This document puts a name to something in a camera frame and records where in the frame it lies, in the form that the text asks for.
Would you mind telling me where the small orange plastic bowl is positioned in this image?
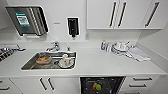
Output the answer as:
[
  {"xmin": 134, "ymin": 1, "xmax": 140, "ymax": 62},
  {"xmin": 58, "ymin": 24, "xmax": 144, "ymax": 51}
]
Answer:
[{"xmin": 91, "ymin": 82, "xmax": 98, "ymax": 90}]

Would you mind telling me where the green plastic bowl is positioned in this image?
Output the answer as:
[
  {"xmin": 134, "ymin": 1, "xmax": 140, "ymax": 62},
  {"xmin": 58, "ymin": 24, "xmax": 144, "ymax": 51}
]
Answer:
[{"xmin": 95, "ymin": 83, "xmax": 103, "ymax": 92}]

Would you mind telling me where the stainless steel dishwasher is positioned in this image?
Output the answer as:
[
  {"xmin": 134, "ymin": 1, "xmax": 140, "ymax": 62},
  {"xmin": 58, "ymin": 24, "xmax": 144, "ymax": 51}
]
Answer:
[{"xmin": 79, "ymin": 75, "xmax": 127, "ymax": 94}]

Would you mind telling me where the small sink sprayer nozzle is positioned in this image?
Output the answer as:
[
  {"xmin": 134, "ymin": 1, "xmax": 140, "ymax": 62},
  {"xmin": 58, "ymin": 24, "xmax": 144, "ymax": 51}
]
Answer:
[{"xmin": 66, "ymin": 45, "xmax": 72, "ymax": 53}]

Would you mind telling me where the blue dish soap bottle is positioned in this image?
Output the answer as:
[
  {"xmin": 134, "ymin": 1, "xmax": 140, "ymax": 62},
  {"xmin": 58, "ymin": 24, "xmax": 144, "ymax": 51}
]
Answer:
[{"xmin": 100, "ymin": 39, "xmax": 108, "ymax": 52}]

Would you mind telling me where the black soap dispenser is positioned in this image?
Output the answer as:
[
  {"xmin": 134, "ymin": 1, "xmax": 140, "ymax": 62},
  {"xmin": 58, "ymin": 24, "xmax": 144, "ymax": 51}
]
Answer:
[{"xmin": 66, "ymin": 16, "xmax": 81, "ymax": 39}]

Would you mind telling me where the white bottle in sink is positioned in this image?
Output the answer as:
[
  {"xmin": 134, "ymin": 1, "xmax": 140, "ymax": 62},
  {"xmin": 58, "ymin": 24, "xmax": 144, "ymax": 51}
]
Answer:
[{"xmin": 58, "ymin": 53, "xmax": 75, "ymax": 69}]

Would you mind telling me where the small clear jar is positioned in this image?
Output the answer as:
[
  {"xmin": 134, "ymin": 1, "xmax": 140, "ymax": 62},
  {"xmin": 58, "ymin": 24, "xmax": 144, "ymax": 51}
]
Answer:
[{"xmin": 106, "ymin": 42, "xmax": 112, "ymax": 53}]

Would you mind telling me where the chrome sink faucet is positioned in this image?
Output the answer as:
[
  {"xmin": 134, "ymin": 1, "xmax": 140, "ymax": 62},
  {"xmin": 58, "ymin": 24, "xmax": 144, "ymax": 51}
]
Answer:
[{"xmin": 45, "ymin": 40, "xmax": 61, "ymax": 53}]

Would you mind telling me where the stack of white dishes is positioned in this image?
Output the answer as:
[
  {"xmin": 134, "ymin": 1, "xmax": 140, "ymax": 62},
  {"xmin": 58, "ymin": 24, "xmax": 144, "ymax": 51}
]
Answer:
[{"xmin": 111, "ymin": 40, "xmax": 133, "ymax": 57}]

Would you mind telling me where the white sink base cabinet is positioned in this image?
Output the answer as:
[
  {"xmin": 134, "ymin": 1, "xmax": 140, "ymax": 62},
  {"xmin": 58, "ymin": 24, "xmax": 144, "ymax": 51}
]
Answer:
[{"xmin": 9, "ymin": 76, "xmax": 82, "ymax": 94}]

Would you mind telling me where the stainless steel sink basin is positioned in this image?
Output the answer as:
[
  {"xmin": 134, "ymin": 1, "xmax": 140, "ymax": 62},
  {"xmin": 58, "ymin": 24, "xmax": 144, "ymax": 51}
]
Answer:
[{"xmin": 20, "ymin": 50, "xmax": 78, "ymax": 72}]

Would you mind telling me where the steel paper towel dispenser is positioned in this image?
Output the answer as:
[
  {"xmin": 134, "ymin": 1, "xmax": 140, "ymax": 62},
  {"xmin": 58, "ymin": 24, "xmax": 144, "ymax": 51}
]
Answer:
[{"xmin": 4, "ymin": 5, "xmax": 50, "ymax": 38}]

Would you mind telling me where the dark metal utensil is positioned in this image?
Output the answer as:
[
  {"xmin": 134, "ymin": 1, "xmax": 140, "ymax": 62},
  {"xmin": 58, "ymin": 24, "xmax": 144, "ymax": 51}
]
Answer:
[{"xmin": 9, "ymin": 45, "xmax": 27, "ymax": 52}]

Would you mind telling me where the white drawer cabinet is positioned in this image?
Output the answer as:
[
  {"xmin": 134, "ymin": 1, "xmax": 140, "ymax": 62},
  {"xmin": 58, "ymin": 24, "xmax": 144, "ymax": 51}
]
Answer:
[
  {"xmin": 118, "ymin": 74, "xmax": 161, "ymax": 94},
  {"xmin": 0, "ymin": 77, "xmax": 24, "ymax": 94}
]

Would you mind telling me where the white wall outlet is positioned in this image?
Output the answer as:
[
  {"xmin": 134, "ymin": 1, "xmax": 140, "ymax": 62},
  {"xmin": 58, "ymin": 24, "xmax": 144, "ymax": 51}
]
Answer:
[{"xmin": 84, "ymin": 31, "xmax": 91, "ymax": 41}]

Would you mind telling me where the small wall label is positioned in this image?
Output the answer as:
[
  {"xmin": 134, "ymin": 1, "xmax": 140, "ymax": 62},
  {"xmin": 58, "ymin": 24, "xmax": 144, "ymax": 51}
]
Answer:
[{"xmin": 53, "ymin": 21, "xmax": 62, "ymax": 26}]

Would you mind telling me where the white wall cabinet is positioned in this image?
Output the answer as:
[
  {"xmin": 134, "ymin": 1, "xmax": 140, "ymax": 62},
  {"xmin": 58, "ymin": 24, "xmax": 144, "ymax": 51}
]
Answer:
[{"xmin": 85, "ymin": 0, "xmax": 168, "ymax": 31}]

